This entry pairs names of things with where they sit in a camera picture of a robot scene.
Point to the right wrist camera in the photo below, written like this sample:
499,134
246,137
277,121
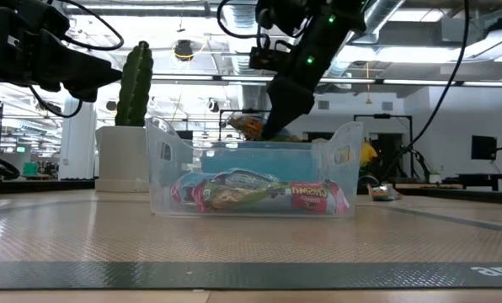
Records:
261,59

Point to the black round ceiling fixture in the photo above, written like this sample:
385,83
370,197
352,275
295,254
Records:
183,49

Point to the clear plastic container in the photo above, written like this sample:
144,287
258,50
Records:
348,185

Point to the grey green granola bar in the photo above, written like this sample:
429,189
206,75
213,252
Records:
192,181

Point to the blue granola bar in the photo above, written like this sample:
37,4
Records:
247,126

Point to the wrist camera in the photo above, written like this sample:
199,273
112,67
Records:
6,12
261,59

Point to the black desk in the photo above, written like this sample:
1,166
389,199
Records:
487,179

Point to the black monitor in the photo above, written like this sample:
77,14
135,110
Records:
484,147

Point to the white hexagonal plant pot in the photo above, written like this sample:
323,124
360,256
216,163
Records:
120,160

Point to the beige black-bordered silicone mat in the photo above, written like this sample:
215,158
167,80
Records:
251,240

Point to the teal plastic container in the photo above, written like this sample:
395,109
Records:
255,164

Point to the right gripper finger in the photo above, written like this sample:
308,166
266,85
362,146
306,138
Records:
276,126

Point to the red green granola bar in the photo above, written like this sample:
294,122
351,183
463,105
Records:
276,195

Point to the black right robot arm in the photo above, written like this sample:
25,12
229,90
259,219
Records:
318,38

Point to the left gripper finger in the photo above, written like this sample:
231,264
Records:
87,76

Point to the person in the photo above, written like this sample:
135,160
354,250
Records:
366,153

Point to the green cactus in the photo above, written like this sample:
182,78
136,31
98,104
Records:
135,84

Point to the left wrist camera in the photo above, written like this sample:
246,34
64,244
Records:
6,12

